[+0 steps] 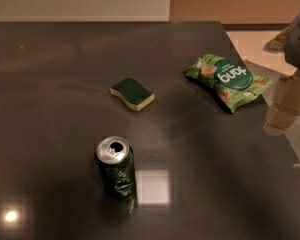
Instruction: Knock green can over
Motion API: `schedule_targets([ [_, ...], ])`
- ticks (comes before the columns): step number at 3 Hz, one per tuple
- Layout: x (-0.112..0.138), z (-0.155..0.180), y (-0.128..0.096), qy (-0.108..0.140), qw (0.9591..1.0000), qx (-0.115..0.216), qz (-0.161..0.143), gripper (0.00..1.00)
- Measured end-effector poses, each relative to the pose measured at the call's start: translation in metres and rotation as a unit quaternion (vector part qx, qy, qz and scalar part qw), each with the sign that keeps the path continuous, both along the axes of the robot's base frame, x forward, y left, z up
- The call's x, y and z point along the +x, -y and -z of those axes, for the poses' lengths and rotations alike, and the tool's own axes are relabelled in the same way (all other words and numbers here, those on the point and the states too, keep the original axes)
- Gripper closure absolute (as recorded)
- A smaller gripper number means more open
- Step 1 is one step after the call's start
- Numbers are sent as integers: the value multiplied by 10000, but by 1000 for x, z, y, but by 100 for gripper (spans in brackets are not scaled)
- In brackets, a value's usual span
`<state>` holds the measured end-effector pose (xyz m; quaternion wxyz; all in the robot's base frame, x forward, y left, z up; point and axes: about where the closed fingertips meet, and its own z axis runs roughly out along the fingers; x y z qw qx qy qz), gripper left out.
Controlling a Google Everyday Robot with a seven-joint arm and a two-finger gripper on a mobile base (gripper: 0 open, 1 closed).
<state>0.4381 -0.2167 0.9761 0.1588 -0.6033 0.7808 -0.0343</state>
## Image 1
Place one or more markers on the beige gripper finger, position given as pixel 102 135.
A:
pixel 289 96
pixel 281 117

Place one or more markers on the green drink can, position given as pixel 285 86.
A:
pixel 115 161

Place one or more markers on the green snack bag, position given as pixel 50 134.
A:
pixel 234 85

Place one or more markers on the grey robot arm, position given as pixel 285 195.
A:
pixel 291 52

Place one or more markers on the green and yellow sponge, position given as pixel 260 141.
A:
pixel 133 94

